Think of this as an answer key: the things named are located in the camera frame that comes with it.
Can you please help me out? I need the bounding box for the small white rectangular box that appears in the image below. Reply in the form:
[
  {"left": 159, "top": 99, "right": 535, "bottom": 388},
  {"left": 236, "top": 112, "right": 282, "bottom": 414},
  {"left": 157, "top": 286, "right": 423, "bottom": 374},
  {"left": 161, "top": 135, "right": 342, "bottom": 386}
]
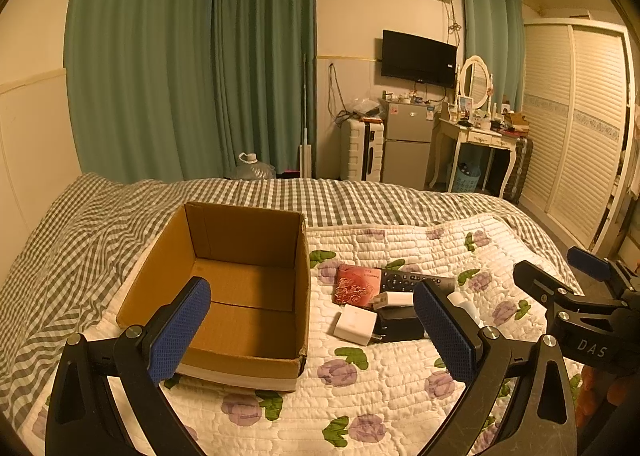
[{"left": 371, "top": 291, "right": 413, "bottom": 310}]

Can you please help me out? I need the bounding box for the large clear water jug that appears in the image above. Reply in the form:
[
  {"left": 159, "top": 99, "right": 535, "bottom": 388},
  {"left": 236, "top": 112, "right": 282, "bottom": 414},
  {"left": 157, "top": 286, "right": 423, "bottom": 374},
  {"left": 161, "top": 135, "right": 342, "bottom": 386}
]
[{"left": 234, "top": 153, "right": 276, "bottom": 181}]

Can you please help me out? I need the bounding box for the white cylindrical plug device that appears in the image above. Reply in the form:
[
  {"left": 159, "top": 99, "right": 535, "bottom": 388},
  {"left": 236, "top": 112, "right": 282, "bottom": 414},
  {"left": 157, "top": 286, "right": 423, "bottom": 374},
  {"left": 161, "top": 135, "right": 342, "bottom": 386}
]
[{"left": 448, "top": 291, "right": 483, "bottom": 327}]

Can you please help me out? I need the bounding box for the white square charger adapter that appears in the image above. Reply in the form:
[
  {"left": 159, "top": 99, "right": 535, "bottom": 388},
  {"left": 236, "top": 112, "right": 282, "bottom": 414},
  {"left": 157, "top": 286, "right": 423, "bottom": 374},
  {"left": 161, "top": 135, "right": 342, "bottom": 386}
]
[{"left": 333, "top": 304, "right": 378, "bottom": 346}]

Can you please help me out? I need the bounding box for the green curtain left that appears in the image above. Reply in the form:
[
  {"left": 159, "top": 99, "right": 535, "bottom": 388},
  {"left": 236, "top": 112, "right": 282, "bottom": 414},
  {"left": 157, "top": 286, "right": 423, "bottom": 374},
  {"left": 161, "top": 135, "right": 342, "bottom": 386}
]
[{"left": 64, "top": 0, "right": 316, "bottom": 183}]

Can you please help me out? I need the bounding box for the white flat mop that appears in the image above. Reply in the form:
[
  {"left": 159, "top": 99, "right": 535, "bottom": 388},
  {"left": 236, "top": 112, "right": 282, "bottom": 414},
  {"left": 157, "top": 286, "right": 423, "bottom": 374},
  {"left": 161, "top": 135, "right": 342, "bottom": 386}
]
[{"left": 298, "top": 54, "right": 312, "bottom": 179}]

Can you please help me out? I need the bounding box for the white ribbed suitcase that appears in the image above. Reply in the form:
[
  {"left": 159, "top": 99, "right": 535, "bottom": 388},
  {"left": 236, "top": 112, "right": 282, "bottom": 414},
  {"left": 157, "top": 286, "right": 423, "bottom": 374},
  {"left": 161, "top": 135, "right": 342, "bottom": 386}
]
[{"left": 341, "top": 117, "right": 384, "bottom": 182}]

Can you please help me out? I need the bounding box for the green curtain right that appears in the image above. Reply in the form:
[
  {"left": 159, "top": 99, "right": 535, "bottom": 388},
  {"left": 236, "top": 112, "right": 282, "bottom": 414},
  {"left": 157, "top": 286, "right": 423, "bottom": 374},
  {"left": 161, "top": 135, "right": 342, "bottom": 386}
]
[{"left": 462, "top": 0, "right": 525, "bottom": 112}]

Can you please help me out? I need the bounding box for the silver mini refrigerator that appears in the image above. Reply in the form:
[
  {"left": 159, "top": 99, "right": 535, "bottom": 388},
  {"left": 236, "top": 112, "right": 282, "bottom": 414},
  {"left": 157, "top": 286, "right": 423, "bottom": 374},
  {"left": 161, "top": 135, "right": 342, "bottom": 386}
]
[{"left": 382, "top": 102, "right": 435, "bottom": 190}]

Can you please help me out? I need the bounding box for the black rectangular box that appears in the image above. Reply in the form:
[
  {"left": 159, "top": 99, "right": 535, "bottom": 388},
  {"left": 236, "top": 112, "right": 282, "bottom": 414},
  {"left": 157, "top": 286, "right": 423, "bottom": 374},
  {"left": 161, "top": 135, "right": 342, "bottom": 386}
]
[{"left": 372, "top": 306, "right": 425, "bottom": 343}]

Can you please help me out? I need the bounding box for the floral quilted white blanket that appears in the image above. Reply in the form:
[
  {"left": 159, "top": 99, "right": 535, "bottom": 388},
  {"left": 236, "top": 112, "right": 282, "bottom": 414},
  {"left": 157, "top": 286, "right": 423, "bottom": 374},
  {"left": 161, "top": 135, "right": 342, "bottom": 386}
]
[{"left": 20, "top": 212, "right": 559, "bottom": 455}]

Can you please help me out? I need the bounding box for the green curtain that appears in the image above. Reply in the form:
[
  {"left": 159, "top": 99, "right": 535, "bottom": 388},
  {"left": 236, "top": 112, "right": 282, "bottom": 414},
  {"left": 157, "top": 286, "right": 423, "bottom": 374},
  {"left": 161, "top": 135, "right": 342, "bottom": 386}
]
[
  {"left": 64, "top": 0, "right": 316, "bottom": 183},
  {"left": 462, "top": 0, "right": 525, "bottom": 112}
]

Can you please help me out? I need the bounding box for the oval white vanity mirror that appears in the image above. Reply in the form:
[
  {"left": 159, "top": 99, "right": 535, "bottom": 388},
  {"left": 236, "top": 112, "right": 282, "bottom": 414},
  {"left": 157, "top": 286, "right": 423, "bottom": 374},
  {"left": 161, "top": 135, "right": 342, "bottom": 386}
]
[{"left": 457, "top": 54, "right": 492, "bottom": 109}]

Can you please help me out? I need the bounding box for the grey checkered bed sheet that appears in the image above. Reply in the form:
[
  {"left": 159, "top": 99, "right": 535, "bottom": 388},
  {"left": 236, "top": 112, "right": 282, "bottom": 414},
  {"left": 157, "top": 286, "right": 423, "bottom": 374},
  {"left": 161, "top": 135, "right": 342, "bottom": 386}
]
[{"left": 1, "top": 173, "right": 577, "bottom": 429}]

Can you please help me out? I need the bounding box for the dark checkered suitcase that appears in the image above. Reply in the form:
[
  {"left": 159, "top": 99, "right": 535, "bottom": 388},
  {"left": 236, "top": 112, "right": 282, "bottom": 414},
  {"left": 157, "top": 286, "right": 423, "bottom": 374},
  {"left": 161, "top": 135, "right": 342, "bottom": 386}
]
[{"left": 503, "top": 138, "right": 534, "bottom": 205}]

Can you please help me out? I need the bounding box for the black wall television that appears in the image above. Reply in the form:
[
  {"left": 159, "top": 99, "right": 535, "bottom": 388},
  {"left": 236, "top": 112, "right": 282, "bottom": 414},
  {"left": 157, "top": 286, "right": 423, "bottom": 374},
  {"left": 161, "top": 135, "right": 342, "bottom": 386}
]
[{"left": 381, "top": 29, "right": 457, "bottom": 89}]

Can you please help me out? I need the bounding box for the open cardboard box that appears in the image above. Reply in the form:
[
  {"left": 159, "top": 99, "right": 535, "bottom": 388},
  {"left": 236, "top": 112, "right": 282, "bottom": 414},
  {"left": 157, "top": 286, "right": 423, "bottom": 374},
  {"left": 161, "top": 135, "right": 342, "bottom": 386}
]
[{"left": 116, "top": 202, "right": 310, "bottom": 392}]

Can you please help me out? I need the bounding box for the black tv remote control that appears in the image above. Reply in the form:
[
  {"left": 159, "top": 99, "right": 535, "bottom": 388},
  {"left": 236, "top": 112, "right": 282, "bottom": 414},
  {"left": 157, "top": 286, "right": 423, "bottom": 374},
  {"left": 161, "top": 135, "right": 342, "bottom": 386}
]
[{"left": 380, "top": 268, "right": 456, "bottom": 294}]

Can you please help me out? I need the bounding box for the white louvered wardrobe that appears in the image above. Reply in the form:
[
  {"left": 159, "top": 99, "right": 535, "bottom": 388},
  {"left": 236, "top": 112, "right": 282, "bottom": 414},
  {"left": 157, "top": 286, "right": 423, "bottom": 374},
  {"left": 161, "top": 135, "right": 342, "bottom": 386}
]
[{"left": 521, "top": 18, "right": 634, "bottom": 252}]

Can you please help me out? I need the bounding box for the white dressing table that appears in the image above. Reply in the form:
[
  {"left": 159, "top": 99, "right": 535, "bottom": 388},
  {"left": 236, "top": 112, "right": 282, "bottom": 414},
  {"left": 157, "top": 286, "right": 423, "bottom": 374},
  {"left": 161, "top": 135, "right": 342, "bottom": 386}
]
[{"left": 428, "top": 119, "right": 518, "bottom": 198}]

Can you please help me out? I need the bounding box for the red patterned small box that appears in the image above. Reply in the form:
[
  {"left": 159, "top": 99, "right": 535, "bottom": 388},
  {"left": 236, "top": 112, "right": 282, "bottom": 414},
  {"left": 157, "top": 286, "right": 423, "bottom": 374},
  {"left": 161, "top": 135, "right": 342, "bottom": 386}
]
[{"left": 333, "top": 264, "right": 382, "bottom": 309}]

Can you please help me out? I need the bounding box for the blue plastic basket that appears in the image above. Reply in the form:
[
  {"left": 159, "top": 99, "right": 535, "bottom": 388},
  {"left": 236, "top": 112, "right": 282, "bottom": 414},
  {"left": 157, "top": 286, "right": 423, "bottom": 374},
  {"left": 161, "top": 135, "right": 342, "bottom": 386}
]
[{"left": 450, "top": 162, "right": 482, "bottom": 193}]

